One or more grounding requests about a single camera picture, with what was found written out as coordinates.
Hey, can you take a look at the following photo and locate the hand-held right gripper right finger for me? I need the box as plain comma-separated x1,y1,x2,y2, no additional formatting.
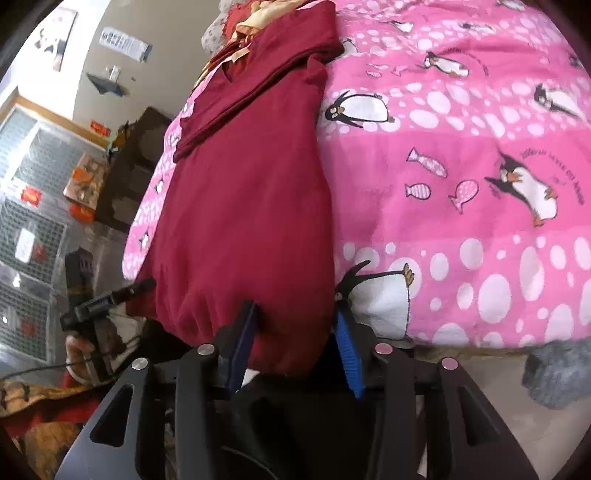
335,305,539,480

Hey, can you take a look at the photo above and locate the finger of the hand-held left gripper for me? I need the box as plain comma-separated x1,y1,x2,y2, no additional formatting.
113,277,158,303

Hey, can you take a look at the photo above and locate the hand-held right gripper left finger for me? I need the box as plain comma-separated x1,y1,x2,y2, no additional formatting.
55,300,259,480

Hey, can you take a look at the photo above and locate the dark red sweater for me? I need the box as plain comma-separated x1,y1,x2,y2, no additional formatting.
124,0,345,377

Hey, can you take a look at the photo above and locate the person's left hand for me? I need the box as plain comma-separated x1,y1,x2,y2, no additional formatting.
65,335,100,384

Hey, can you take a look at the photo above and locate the dark wooden stool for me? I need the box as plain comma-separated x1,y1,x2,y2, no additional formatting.
65,247,95,301

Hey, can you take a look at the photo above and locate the metal grille door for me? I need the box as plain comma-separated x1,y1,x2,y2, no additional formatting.
0,104,112,370

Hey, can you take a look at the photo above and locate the dark wooden table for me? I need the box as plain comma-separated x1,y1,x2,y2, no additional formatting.
95,107,174,232

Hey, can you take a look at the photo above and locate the red orange patterned cloth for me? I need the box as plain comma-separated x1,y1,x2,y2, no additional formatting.
0,369,121,480

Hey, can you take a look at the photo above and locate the grey blue hanging cloth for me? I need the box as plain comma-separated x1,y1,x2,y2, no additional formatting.
87,71,126,97

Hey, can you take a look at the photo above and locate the grey fluffy mat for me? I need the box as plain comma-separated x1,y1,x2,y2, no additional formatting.
522,342,591,409

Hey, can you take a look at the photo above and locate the pink penguin print blanket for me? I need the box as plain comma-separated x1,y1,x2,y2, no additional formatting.
122,0,591,349

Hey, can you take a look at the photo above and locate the floral pillow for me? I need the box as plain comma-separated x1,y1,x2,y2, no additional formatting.
201,0,232,54

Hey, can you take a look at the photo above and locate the yellow red patterned blanket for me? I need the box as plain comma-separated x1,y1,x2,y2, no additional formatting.
194,0,278,88

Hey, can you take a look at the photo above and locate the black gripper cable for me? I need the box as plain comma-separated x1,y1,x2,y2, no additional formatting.
0,362,70,381

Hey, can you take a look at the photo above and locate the wall calendar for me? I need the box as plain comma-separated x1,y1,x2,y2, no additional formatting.
99,27,153,63

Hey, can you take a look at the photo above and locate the wall poster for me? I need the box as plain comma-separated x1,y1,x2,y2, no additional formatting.
34,7,78,72

